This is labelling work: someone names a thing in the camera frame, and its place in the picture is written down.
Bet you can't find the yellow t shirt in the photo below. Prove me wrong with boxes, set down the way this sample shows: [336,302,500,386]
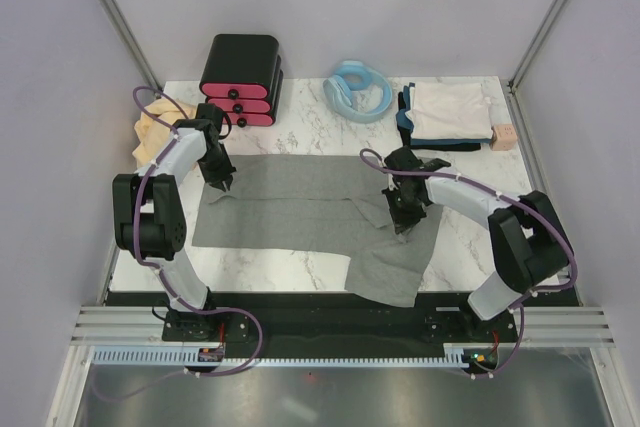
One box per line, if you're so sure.
[132,99,184,167]

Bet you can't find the grey t shirt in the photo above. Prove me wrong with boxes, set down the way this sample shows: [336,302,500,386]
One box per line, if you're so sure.
[192,155,443,308]

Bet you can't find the black pink drawer box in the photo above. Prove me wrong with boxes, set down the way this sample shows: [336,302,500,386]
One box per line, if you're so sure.
[199,34,284,128]

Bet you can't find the light blue headphones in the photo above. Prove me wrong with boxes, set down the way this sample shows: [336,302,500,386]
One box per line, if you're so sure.
[322,60,393,124]

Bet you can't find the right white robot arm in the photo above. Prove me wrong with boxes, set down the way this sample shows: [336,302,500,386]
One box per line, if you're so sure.
[379,147,575,341]

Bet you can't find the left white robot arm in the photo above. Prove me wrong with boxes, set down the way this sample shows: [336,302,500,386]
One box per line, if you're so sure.
[112,103,236,342]

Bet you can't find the white blue folded t shirt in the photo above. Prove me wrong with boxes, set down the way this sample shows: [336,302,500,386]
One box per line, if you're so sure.
[396,82,493,152]

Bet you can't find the pink cube power strip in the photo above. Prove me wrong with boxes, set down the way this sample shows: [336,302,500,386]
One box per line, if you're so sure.
[490,124,518,151]

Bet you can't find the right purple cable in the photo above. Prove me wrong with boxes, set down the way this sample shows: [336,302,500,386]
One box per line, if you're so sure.
[359,148,579,381]

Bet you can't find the purple cable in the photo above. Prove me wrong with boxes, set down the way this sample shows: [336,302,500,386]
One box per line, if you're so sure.
[92,85,266,402]
[359,148,579,381]

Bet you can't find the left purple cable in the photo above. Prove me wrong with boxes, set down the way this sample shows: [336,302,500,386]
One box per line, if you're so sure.
[92,85,266,402]

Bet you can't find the light blue cable duct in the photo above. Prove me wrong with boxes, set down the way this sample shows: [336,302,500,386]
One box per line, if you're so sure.
[92,345,469,368]

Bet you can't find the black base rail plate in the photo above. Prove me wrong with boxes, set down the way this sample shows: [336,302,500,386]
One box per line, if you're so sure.
[107,289,519,361]

